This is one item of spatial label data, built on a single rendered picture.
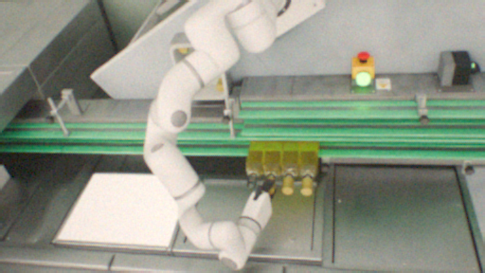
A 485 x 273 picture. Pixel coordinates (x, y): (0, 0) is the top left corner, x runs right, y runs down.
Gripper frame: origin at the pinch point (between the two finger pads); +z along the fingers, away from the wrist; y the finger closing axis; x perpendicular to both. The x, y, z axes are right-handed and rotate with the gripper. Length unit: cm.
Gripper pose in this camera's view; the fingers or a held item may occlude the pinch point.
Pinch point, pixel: (268, 189)
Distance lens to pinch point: 141.9
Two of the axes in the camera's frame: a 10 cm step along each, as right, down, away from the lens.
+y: -1.5, -7.6, -6.4
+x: -9.0, -1.7, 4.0
